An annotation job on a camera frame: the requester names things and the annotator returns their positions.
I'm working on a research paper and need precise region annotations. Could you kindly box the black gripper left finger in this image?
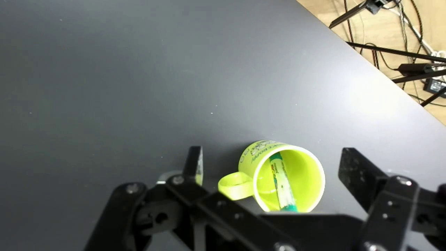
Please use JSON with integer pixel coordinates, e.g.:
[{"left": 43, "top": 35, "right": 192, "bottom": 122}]
[{"left": 84, "top": 146, "right": 280, "bottom": 251}]

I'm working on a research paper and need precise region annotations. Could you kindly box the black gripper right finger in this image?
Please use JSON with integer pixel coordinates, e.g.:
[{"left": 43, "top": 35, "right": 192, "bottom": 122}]
[{"left": 337, "top": 147, "right": 446, "bottom": 251}]

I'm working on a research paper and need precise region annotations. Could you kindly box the white marker with green cap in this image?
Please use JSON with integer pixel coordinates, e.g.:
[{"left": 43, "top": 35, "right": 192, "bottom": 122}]
[{"left": 267, "top": 155, "right": 299, "bottom": 214}]

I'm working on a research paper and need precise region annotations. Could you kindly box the lime green printed mug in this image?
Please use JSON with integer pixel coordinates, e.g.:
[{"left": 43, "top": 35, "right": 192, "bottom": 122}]
[{"left": 215, "top": 140, "right": 327, "bottom": 215}]

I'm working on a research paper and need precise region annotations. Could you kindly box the black power adapter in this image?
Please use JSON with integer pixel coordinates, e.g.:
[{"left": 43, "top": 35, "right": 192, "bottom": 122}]
[{"left": 397, "top": 63, "right": 446, "bottom": 79}]

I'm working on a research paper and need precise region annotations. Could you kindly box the black tripod leg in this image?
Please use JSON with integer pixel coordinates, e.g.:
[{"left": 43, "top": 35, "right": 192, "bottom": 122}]
[
  {"left": 344, "top": 40, "right": 446, "bottom": 66},
  {"left": 327, "top": 0, "right": 387, "bottom": 31}
]

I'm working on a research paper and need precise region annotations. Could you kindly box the black floor cable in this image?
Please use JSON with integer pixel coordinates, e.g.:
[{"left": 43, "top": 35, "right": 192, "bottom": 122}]
[{"left": 340, "top": 0, "right": 446, "bottom": 109}]

